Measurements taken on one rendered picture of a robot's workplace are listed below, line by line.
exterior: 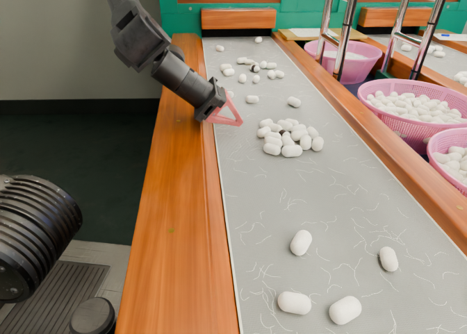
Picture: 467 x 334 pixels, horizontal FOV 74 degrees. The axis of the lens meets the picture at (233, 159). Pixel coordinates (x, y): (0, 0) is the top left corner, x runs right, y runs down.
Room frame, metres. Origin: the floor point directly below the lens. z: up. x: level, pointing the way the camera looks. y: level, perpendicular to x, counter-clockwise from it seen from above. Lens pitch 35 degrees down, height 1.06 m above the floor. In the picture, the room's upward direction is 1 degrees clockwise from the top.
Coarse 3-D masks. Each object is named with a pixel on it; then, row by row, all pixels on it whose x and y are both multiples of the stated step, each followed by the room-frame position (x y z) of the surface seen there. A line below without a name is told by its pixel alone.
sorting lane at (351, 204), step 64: (256, 128) 0.59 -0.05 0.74; (320, 128) 0.59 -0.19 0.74; (256, 192) 0.38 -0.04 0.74; (320, 192) 0.38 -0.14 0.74; (384, 192) 0.38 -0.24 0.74; (256, 256) 0.25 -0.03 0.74; (320, 256) 0.25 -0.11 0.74; (448, 256) 0.26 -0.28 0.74; (256, 320) 0.17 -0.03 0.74; (320, 320) 0.17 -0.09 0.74; (384, 320) 0.17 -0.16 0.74; (448, 320) 0.17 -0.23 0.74
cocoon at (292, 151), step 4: (284, 148) 0.48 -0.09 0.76; (288, 148) 0.48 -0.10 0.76; (292, 148) 0.48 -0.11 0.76; (296, 148) 0.48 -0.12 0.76; (300, 148) 0.48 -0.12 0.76; (284, 152) 0.47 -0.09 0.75; (288, 152) 0.47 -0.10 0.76; (292, 152) 0.47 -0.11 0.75; (296, 152) 0.47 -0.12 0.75; (300, 152) 0.48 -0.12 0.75; (288, 156) 0.47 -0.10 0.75; (292, 156) 0.48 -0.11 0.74
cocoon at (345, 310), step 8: (336, 304) 0.18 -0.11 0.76; (344, 304) 0.18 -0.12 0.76; (352, 304) 0.18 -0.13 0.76; (360, 304) 0.18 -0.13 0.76; (336, 312) 0.17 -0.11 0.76; (344, 312) 0.17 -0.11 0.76; (352, 312) 0.17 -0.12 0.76; (360, 312) 0.17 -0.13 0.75; (336, 320) 0.17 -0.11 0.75; (344, 320) 0.17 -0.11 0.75
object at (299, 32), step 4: (292, 28) 1.40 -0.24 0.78; (296, 28) 1.40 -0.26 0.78; (300, 28) 1.40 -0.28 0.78; (304, 28) 1.40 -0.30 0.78; (308, 28) 1.40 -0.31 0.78; (312, 28) 1.40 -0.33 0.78; (316, 28) 1.40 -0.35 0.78; (328, 28) 1.41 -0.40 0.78; (296, 32) 1.33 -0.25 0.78; (300, 32) 1.33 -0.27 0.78; (304, 32) 1.34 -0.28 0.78; (308, 32) 1.34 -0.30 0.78; (312, 32) 1.34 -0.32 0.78; (316, 32) 1.34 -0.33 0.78; (328, 32) 1.34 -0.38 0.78; (332, 32) 1.35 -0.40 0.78; (300, 36) 1.26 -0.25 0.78; (304, 36) 1.27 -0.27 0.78; (308, 36) 1.27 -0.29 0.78; (312, 36) 1.27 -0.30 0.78; (316, 36) 1.27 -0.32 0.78
